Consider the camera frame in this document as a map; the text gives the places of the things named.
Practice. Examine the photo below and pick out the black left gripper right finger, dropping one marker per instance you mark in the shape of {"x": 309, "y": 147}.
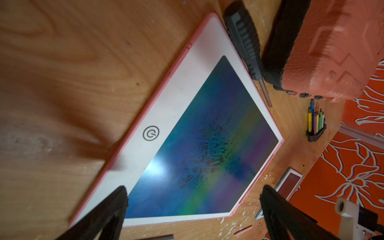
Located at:
{"x": 286, "y": 222}

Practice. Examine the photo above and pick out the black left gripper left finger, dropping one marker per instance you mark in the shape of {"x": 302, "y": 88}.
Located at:
{"x": 104, "y": 221}

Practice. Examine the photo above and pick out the blue framed tablet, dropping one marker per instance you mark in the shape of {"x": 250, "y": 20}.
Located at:
{"x": 289, "y": 183}

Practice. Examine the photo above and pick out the pink framed writing tablet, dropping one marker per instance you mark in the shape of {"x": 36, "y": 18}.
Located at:
{"x": 200, "y": 143}

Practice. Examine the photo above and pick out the red plastic tool case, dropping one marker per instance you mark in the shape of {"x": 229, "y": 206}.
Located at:
{"x": 328, "y": 49}

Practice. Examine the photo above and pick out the black handled small screwdriver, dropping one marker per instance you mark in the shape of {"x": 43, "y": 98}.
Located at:
{"x": 244, "y": 36}

